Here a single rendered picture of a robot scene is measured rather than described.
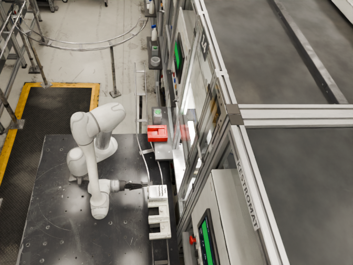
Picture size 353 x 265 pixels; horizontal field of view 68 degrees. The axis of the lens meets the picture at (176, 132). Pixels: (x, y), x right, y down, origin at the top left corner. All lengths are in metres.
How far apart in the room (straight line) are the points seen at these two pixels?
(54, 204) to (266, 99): 1.71
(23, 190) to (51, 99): 1.26
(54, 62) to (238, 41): 3.43
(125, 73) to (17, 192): 2.09
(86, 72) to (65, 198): 2.30
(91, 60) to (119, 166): 2.36
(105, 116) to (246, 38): 0.84
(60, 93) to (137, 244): 2.42
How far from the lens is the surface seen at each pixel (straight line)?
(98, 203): 1.81
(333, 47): 1.46
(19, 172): 3.24
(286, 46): 1.32
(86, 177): 2.23
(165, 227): 1.87
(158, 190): 1.89
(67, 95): 3.78
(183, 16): 1.70
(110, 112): 1.55
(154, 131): 2.17
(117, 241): 2.04
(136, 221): 2.07
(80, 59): 4.34
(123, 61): 4.24
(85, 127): 1.52
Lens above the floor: 2.65
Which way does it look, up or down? 53 degrees down
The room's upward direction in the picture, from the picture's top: 11 degrees clockwise
